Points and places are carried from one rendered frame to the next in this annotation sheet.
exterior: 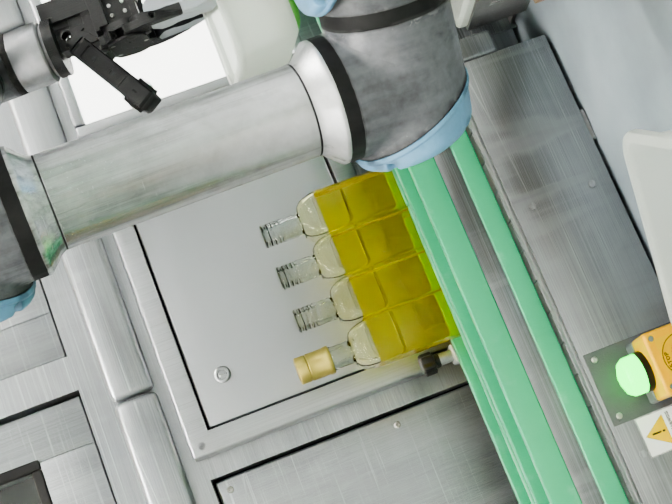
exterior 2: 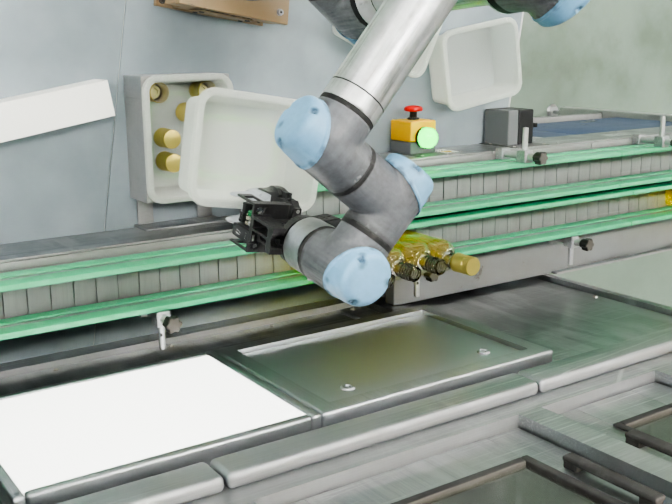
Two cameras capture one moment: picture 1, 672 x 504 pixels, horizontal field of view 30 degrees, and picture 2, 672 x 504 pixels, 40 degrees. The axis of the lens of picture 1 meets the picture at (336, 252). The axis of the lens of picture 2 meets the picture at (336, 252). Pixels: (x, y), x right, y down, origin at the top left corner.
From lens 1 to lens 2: 2.04 m
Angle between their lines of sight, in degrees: 79
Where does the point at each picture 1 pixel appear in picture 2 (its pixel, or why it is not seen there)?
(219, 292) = (422, 359)
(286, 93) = not seen: outside the picture
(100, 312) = (473, 393)
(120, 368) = (511, 381)
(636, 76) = (294, 74)
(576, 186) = not seen: hidden behind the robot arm
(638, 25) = (280, 44)
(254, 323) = (437, 347)
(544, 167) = not seen: hidden behind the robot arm
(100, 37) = (295, 208)
